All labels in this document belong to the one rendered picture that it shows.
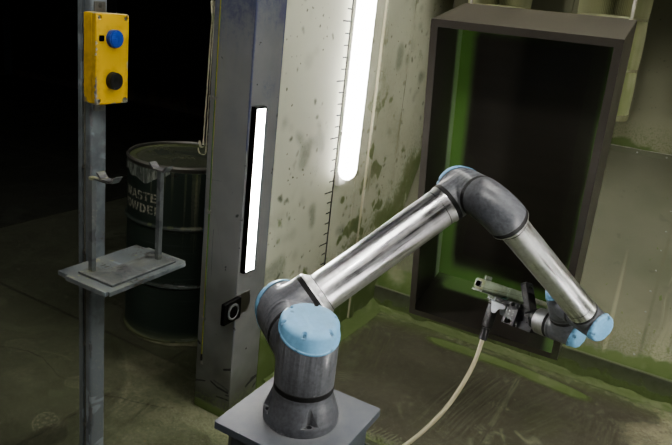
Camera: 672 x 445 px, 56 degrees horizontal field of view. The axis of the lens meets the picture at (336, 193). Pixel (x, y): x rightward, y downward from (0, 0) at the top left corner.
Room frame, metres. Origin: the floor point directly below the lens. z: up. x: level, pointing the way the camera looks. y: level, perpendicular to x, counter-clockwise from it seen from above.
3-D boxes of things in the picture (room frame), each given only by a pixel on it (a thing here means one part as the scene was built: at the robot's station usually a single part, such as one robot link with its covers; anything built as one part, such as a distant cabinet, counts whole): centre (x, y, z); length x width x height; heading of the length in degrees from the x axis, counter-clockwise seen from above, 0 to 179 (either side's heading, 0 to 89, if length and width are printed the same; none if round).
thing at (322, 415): (1.39, 0.03, 0.69); 0.19 x 0.19 x 0.10
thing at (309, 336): (1.40, 0.03, 0.83); 0.17 x 0.15 x 0.18; 22
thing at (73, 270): (1.83, 0.63, 0.78); 0.31 x 0.23 x 0.01; 152
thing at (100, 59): (1.87, 0.71, 1.42); 0.12 x 0.06 x 0.26; 152
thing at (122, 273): (1.82, 0.61, 0.95); 0.26 x 0.15 x 0.32; 152
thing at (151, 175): (3.02, 0.74, 0.44); 0.59 x 0.58 x 0.89; 43
